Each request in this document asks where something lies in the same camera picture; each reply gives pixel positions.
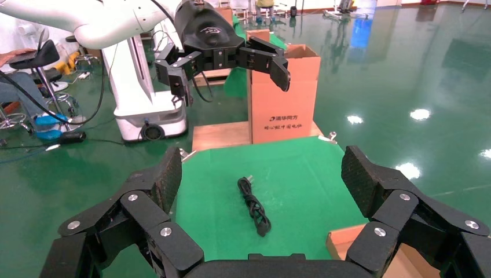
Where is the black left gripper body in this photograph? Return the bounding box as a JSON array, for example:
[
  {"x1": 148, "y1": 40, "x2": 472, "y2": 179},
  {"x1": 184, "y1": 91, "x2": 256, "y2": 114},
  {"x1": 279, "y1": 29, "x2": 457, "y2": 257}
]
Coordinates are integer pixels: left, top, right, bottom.
[{"x1": 174, "y1": 0, "x2": 246, "y2": 72}]

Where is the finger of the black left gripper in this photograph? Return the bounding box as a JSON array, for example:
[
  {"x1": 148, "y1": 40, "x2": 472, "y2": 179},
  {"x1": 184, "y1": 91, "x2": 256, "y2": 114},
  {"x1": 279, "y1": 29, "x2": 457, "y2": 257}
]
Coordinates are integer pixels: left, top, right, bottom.
[
  {"x1": 237, "y1": 36, "x2": 291, "y2": 93},
  {"x1": 154, "y1": 42, "x2": 203, "y2": 107}
]

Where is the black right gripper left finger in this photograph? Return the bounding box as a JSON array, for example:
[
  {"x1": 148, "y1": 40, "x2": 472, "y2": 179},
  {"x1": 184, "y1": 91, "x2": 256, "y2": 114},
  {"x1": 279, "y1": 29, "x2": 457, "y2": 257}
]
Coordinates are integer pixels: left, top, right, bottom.
[{"x1": 40, "y1": 146, "x2": 204, "y2": 278}]

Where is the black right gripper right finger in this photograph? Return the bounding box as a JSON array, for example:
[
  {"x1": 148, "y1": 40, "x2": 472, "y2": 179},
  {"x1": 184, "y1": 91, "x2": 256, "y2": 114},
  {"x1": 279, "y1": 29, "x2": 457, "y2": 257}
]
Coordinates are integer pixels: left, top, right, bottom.
[{"x1": 340, "y1": 145, "x2": 491, "y2": 278}]

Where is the black power cable bundle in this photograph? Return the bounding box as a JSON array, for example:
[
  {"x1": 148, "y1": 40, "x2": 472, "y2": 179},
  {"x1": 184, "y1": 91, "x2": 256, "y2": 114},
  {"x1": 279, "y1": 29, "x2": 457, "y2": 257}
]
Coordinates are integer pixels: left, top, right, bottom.
[{"x1": 237, "y1": 175, "x2": 272, "y2": 238}]

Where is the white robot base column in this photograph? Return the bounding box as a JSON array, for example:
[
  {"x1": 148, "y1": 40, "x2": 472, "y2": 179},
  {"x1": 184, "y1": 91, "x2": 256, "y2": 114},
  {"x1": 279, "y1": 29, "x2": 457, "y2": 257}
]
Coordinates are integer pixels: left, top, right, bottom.
[{"x1": 101, "y1": 19, "x2": 189, "y2": 142}]

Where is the small background cardboard box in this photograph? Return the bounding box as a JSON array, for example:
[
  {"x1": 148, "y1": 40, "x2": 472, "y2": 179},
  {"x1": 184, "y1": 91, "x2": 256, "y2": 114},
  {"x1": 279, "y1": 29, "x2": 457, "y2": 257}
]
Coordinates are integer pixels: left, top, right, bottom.
[{"x1": 214, "y1": 6, "x2": 234, "y2": 25}]

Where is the tall printed cardboard box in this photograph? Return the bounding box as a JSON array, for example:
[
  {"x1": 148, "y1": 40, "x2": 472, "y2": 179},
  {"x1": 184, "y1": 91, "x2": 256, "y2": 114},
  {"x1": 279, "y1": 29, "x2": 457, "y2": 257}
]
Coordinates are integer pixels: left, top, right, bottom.
[{"x1": 245, "y1": 28, "x2": 322, "y2": 145}]

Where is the flat open cardboard box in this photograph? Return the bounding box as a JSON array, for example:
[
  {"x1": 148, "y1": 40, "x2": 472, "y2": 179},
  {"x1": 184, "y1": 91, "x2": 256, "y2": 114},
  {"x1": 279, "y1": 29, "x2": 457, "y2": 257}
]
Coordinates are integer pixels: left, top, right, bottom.
[{"x1": 326, "y1": 224, "x2": 442, "y2": 278}]

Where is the green cloth of background table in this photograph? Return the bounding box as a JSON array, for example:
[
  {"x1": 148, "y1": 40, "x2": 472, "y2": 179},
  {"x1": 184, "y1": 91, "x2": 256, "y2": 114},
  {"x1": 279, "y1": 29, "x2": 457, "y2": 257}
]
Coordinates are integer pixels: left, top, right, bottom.
[{"x1": 223, "y1": 15, "x2": 288, "y2": 98}]

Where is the wooden board of background table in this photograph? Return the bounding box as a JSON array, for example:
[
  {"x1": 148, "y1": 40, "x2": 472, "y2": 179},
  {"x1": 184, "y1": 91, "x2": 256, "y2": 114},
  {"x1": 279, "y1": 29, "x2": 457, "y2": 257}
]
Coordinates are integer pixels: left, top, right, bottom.
[{"x1": 193, "y1": 68, "x2": 233, "y2": 87}]

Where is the standing person in background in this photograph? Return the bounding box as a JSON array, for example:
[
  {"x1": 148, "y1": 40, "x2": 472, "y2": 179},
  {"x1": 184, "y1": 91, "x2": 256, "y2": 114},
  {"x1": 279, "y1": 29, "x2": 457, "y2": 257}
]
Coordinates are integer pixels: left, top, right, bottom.
[{"x1": 255, "y1": 0, "x2": 276, "y2": 22}]

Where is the chrome stool with black seat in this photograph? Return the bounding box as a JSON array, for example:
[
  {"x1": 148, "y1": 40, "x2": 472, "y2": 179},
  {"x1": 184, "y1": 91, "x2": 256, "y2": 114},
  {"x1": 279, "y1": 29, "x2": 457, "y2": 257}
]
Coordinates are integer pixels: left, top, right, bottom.
[{"x1": 65, "y1": 35, "x2": 101, "y2": 67}]

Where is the yellow equipment piece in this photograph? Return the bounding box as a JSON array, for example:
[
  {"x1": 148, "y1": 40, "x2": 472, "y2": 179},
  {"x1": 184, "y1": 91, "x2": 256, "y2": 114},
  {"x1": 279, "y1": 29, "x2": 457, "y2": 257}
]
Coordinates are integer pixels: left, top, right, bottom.
[{"x1": 53, "y1": 52, "x2": 81, "y2": 75}]

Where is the black power adapter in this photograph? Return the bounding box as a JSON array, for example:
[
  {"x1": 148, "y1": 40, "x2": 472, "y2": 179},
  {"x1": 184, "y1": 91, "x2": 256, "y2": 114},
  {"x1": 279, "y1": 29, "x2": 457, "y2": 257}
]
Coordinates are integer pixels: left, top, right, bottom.
[{"x1": 57, "y1": 131, "x2": 87, "y2": 145}]

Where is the black swivel stool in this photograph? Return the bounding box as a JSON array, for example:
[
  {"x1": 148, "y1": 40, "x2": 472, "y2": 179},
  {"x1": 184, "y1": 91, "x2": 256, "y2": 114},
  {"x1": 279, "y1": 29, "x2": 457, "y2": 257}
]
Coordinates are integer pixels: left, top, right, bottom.
[{"x1": 8, "y1": 39, "x2": 78, "y2": 133}]

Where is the seated person in jeans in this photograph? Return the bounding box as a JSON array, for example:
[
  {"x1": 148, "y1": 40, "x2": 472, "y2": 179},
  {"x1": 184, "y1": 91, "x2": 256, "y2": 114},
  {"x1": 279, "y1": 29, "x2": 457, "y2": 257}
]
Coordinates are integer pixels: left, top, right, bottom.
[{"x1": 0, "y1": 47, "x2": 72, "y2": 141}]

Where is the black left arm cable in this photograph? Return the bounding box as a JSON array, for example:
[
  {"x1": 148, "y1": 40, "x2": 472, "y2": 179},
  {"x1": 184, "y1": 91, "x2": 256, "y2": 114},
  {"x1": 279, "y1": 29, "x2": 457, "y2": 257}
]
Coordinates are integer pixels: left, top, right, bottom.
[{"x1": 149, "y1": 0, "x2": 177, "y2": 28}]

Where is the thick black hanging cable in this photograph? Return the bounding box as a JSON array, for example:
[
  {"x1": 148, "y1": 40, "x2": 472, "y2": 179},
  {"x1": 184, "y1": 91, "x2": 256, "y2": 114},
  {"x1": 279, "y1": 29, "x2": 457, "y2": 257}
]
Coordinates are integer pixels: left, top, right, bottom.
[{"x1": 0, "y1": 38, "x2": 106, "y2": 127}]

